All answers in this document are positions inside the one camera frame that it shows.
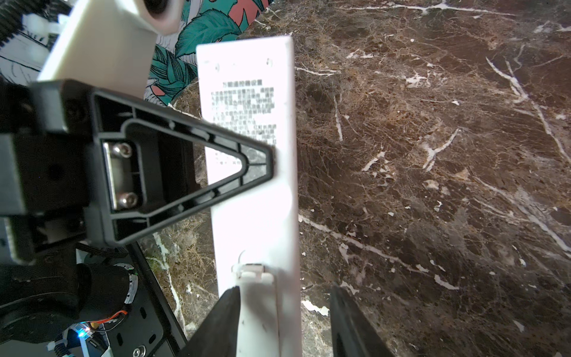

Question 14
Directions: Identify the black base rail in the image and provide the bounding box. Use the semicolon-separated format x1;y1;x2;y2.
82;244;187;356

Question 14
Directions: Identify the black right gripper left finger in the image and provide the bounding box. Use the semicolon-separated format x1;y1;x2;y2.
178;286;241;357

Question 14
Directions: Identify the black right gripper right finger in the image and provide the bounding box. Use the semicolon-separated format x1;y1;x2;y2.
330;285;394;357

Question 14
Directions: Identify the white battery cover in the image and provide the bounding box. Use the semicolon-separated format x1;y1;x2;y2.
232;264;280;357

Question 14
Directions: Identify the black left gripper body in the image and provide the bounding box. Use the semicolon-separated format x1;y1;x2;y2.
1;80;92;266

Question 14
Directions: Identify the white remote control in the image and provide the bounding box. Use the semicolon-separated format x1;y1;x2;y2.
197;36;302;356

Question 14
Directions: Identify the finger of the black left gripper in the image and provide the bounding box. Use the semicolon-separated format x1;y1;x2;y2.
84;86;276;247

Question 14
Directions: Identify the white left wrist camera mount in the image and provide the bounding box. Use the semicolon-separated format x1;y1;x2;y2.
37;0;183;98

